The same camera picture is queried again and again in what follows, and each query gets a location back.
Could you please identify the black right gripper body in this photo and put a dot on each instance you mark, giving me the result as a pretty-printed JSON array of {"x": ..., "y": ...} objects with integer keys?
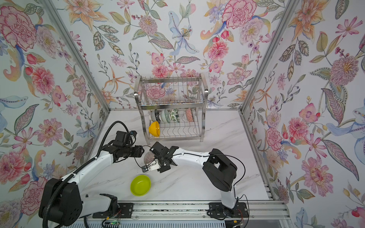
[{"x": 163, "y": 167}]

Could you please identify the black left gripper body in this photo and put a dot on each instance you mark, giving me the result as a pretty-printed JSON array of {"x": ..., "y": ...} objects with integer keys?
[{"x": 134, "y": 152}]

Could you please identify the pink striped bowl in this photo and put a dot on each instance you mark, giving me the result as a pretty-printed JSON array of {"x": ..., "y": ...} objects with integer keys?
[{"x": 149, "y": 158}]

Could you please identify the yellow bowl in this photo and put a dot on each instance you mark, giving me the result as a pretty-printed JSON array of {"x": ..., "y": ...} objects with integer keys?
[{"x": 154, "y": 129}]

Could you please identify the lime green bowl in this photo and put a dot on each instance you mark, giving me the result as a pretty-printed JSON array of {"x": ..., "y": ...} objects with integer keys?
[{"x": 140, "y": 185}]

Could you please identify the pale green bowl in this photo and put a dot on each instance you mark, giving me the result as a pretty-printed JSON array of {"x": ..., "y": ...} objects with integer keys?
[{"x": 165, "y": 116}]

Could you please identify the green leaf pattern bowl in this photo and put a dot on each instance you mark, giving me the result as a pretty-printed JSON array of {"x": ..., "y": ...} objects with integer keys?
[{"x": 174, "y": 116}]

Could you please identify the dark patterned bowl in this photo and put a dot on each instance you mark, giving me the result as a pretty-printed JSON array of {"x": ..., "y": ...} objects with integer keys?
[{"x": 155, "y": 116}]

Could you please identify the black white floral bowl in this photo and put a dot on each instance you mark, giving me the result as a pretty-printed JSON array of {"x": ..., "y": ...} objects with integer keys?
[{"x": 189, "y": 115}]

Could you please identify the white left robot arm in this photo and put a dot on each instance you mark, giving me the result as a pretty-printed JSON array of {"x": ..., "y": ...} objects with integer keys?
[{"x": 62, "y": 201}]

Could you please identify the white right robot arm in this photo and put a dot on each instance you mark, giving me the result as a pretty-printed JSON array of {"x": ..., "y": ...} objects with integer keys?
[{"x": 219, "y": 169}]

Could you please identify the stainless steel dish rack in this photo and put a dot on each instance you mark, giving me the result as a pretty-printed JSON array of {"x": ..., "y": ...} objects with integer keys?
[{"x": 170, "y": 93}]

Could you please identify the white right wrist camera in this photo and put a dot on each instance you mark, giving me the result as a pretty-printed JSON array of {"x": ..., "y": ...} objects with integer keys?
[{"x": 154, "y": 165}]

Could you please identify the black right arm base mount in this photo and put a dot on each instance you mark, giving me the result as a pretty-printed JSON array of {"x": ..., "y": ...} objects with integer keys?
[{"x": 228, "y": 211}]

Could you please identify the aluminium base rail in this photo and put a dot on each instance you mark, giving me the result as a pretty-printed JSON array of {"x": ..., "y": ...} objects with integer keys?
[{"x": 200, "y": 210}]

